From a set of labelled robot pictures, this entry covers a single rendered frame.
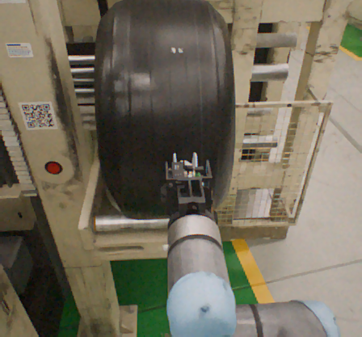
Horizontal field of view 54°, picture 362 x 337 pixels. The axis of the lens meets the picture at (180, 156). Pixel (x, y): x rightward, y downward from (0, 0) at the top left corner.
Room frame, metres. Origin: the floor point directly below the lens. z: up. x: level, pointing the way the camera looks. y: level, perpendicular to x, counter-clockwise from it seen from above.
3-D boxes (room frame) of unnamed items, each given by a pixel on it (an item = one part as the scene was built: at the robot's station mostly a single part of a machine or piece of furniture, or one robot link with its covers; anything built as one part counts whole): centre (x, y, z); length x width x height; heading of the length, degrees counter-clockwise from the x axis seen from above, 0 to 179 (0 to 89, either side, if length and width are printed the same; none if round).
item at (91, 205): (0.81, 0.26, 0.90); 0.40 x 0.03 x 0.10; 3
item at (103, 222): (0.68, 0.07, 0.90); 0.35 x 0.05 x 0.05; 93
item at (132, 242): (0.68, 0.08, 0.84); 0.36 x 0.09 x 0.06; 93
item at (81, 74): (1.18, 0.33, 1.05); 0.20 x 0.15 x 0.30; 93
